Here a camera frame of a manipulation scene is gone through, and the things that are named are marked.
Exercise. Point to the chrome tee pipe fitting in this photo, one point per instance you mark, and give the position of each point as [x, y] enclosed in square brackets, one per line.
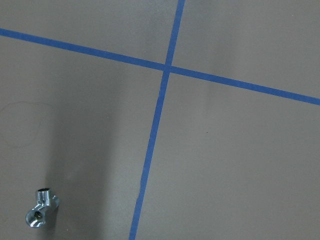
[46, 202]

